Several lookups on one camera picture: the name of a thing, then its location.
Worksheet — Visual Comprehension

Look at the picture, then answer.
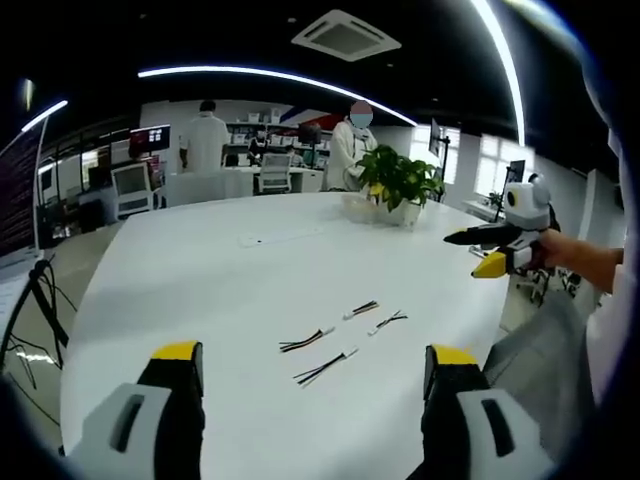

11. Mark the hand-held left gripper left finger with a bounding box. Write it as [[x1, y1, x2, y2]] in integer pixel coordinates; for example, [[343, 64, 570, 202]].
[[64, 340, 206, 480]]

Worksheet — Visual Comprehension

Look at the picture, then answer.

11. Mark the person's grey trouser leg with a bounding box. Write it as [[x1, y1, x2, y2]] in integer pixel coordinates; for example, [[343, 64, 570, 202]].
[[481, 293, 597, 454]]

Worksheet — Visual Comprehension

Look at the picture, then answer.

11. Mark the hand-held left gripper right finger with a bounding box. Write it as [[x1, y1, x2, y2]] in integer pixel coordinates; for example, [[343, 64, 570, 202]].
[[421, 343, 556, 480]]

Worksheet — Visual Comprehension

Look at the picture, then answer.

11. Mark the curved ceiling light strip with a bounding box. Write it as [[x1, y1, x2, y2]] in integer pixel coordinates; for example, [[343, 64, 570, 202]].
[[137, 63, 419, 127], [469, 0, 527, 147]]

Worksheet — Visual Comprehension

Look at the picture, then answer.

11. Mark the green potted plant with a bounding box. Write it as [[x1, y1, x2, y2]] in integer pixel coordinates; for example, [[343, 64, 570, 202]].
[[355, 144, 447, 227]]

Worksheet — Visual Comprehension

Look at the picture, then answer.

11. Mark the office chair base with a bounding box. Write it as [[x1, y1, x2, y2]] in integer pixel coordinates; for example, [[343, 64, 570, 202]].
[[513, 264, 584, 307]]

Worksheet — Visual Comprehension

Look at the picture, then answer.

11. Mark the black cable bundle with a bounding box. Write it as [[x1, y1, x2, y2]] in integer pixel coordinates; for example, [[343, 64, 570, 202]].
[[0, 256, 79, 392], [278, 326, 337, 354]]

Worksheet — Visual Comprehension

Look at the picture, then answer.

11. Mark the JST connector with black wires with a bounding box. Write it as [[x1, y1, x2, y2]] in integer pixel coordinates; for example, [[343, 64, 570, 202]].
[[292, 346, 360, 389], [366, 310, 409, 338]]

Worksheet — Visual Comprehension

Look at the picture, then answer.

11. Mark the ceiling air conditioner vent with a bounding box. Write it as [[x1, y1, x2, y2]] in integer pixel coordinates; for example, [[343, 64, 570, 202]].
[[290, 8, 403, 64]]

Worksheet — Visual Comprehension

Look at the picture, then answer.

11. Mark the person's white sleeve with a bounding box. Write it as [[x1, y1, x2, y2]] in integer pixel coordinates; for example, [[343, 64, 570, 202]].
[[582, 47, 640, 404]]

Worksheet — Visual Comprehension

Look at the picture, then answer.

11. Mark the white office chair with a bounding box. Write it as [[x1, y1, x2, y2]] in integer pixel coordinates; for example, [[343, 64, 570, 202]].
[[256, 152, 293, 196]]

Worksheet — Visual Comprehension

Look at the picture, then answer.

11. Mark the white framed monitor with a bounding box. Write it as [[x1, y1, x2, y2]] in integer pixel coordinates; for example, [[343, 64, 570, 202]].
[[110, 161, 155, 217]]

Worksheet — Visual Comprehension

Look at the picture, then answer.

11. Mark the person's right hand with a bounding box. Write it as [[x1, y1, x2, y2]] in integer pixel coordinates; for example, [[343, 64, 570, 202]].
[[539, 230, 569, 270]]

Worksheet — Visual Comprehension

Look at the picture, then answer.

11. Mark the JST connector with coloured wires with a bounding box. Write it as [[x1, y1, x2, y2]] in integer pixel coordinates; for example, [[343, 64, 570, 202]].
[[342, 300, 381, 322]]

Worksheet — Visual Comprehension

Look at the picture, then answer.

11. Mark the clear plastic container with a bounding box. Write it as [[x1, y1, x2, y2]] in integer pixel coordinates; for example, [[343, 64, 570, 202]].
[[340, 193, 379, 224]]

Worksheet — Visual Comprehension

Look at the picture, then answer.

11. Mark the black monitor on stand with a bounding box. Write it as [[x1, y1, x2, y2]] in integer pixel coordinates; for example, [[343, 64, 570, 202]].
[[428, 117, 452, 202]]

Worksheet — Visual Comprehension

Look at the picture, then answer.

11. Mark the flat white strip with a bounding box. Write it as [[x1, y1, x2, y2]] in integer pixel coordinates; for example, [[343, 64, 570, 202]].
[[237, 225, 326, 249]]

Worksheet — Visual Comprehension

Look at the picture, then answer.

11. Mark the large dark screen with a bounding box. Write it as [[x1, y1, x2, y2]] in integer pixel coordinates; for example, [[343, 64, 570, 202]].
[[0, 118, 50, 262]]

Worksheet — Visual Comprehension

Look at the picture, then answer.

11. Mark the dark monitor with red window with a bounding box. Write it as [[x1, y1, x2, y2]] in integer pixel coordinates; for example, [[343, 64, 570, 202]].
[[128, 124, 172, 152]]

